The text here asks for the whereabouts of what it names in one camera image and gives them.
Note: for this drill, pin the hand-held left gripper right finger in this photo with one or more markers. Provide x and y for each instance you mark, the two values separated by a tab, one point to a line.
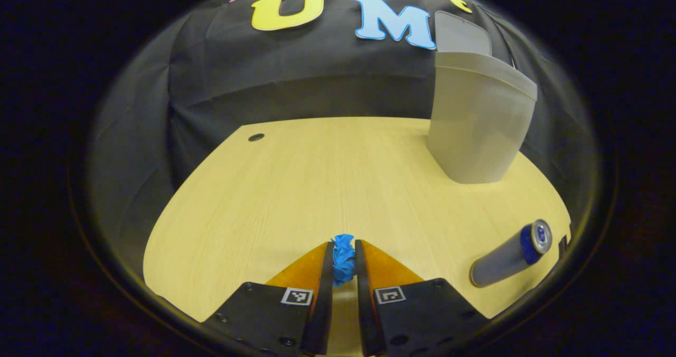
422	315

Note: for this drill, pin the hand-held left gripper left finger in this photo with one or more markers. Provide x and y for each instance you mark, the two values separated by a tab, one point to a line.
264	315

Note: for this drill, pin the silver blue pop can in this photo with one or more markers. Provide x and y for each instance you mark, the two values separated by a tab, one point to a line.
501	262

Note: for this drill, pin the blue paper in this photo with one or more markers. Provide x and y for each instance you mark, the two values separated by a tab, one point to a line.
343	259

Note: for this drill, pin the white desktop garbage bin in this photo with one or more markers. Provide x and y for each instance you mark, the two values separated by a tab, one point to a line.
475	124

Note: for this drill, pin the wooden desktop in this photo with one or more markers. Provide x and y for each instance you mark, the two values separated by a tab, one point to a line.
317	188

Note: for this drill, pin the black desk grommet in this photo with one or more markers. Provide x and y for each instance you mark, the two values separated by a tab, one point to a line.
256	137

